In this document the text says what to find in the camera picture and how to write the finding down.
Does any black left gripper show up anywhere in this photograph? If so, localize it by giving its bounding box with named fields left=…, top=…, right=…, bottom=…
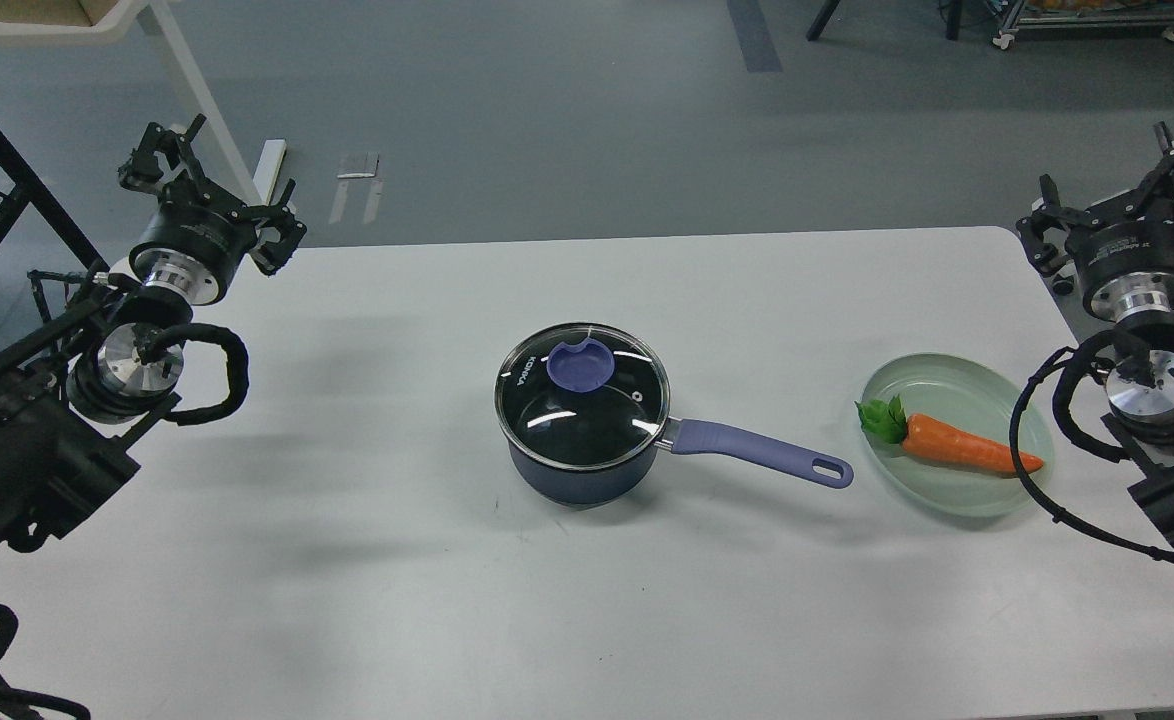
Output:
left=119, top=114, right=306, bottom=305

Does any pale green plate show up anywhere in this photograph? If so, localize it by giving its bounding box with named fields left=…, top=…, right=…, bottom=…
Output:
left=855, top=354, right=1031, bottom=519

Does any wheeled cart base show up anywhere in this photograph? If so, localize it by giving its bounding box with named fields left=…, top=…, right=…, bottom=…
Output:
left=984, top=1, right=1174, bottom=51

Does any orange toy carrot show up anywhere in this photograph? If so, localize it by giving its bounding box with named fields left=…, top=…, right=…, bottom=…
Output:
left=855, top=395, right=1045, bottom=477

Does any glass lid with purple knob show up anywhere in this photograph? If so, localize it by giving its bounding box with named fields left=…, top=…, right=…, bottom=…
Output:
left=494, top=322, right=672, bottom=445

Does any blue saucepan with handle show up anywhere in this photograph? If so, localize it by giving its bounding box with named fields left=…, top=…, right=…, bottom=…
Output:
left=506, top=418, right=855, bottom=507

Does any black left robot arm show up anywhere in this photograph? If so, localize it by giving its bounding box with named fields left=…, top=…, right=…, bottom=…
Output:
left=0, top=117, right=306, bottom=719

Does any white table frame leg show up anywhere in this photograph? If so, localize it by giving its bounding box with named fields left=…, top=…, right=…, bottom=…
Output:
left=0, top=1, right=286, bottom=202

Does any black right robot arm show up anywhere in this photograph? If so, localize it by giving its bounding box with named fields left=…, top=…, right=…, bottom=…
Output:
left=1008, top=123, right=1174, bottom=565

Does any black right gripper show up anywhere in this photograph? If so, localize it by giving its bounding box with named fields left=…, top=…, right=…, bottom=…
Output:
left=1016, top=122, right=1174, bottom=322

